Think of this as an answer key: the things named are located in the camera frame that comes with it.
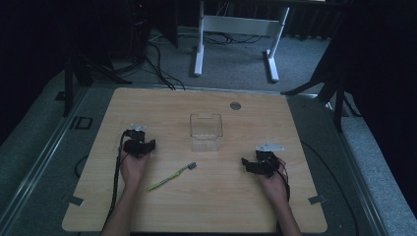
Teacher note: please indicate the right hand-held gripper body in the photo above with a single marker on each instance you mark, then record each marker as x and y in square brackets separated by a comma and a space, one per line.
[268, 164]

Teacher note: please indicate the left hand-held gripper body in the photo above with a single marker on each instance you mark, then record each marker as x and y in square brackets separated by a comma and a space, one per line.
[136, 147]

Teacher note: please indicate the green and grey toothbrush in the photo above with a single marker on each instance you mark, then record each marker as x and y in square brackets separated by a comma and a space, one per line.
[170, 178]

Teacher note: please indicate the person's left hand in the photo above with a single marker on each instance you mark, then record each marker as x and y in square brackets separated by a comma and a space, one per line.
[132, 170]

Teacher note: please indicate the person's right hand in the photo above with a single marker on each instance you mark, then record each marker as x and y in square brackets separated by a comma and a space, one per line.
[278, 188]

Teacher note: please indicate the round grey table grommet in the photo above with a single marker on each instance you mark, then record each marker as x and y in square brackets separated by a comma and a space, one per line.
[235, 105]

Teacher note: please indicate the black floor tape marks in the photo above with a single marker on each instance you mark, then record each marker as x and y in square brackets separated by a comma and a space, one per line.
[82, 123]

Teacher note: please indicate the grey tape piece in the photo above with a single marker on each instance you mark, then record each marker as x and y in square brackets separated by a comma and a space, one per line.
[317, 199]
[75, 200]

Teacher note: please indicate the black tripod stand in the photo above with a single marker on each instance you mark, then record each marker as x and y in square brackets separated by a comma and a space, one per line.
[78, 75]
[331, 88]

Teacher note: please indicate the dark curtain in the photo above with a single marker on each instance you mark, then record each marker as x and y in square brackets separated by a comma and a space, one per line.
[311, 19]

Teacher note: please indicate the white desk frame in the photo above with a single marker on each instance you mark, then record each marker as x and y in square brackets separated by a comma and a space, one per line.
[239, 25]

